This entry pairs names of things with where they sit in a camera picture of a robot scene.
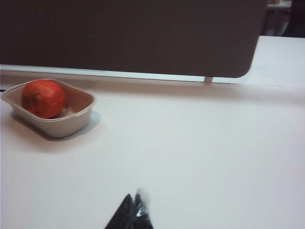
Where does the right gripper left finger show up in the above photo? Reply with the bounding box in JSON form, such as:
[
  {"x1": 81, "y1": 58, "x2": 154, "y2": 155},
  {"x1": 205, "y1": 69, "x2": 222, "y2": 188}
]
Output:
[{"x1": 103, "y1": 193, "x2": 135, "y2": 229}]

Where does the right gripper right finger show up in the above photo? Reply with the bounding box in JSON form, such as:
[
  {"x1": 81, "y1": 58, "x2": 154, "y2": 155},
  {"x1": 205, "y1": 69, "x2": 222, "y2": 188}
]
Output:
[{"x1": 133, "y1": 187, "x2": 154, "y2": 229}]

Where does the orange fruit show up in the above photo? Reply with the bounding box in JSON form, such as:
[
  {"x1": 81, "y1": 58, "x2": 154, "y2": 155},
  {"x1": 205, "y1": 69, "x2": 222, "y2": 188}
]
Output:
[{"x1": 21, "y1": 79, "x2": 66, "y2": 119}]

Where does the beige paper lunchbox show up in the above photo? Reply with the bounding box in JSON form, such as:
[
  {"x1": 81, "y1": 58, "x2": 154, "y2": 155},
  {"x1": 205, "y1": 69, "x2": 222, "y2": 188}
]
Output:
[{"x1": 0, "y1": 79, "x2": 96, "y2": 139}]

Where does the brown desk divider panel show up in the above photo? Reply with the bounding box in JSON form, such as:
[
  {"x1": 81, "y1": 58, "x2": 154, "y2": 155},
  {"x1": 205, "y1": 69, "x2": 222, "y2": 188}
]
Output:
[{"x1": 0, "y1": 0, "x2": 268, "y2": 79}]

